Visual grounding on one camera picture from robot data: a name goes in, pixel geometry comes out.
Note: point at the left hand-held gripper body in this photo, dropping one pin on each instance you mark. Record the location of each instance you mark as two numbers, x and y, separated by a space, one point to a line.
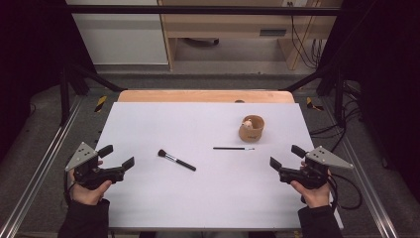
86 172

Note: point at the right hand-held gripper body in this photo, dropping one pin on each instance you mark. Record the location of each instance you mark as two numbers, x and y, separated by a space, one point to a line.
310 175

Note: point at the tan bear brush holder cup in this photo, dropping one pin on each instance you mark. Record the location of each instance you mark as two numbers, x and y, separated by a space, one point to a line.
251 134

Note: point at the thin black makeup brush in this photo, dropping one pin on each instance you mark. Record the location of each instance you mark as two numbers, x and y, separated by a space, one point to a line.
231 148

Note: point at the large black makeup brush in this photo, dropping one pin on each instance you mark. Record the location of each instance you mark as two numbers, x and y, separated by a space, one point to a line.
181 162

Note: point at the person's right hand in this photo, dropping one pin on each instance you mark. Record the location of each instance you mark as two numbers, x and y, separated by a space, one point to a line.
313 197

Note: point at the person's left hand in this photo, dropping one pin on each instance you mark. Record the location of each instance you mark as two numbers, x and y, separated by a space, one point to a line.
87 195

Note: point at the yellow black tape mark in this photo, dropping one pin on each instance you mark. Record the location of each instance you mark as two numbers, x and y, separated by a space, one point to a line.
101 103
310 103

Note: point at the white table cover sheet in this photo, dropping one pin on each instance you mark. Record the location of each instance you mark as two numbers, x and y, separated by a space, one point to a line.
198 198

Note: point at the white cabinet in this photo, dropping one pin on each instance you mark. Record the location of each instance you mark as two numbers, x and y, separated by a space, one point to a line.
122 36

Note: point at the black curtain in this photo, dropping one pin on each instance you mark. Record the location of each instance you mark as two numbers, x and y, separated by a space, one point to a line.
386 66
29 49

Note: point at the light wooden desk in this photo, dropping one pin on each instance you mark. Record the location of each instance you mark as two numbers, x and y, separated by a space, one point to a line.
228 23

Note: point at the white power strip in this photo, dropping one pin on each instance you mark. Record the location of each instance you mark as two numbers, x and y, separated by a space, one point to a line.
295 2

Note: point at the aluminium floor rail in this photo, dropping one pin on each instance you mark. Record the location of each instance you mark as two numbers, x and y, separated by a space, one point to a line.
39 165
363 172

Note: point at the black metal frame leg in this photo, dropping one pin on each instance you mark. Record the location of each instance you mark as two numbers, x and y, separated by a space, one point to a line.
338 95
64 95

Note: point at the black metal frame bar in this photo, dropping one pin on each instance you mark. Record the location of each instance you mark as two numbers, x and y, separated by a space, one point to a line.
198 10

